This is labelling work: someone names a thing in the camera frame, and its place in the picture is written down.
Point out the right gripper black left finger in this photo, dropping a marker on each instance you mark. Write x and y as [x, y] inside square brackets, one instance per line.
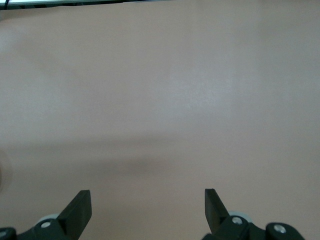
[77, 212]

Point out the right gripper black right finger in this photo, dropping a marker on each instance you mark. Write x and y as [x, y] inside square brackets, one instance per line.
[212, 212]

